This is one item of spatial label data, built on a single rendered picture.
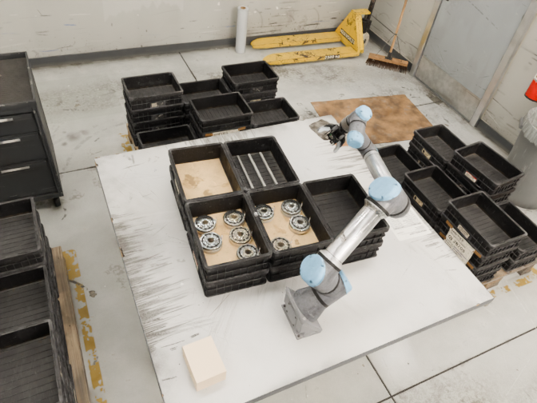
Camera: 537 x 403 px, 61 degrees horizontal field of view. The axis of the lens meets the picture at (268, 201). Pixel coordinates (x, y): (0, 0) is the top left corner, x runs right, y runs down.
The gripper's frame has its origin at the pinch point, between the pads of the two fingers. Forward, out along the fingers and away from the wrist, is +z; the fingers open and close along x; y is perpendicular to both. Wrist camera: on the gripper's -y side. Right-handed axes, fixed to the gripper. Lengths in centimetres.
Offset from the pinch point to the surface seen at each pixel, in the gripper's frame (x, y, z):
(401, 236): 65, -1, 1
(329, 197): 24.6, 15.0, 8.8
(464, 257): 110, -45, 15
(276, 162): -7.7, 14.1, 28.3
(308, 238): 31, 46, 2
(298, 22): -124, -261, 197
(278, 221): 16, 48, 11
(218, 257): 10, 84, 11
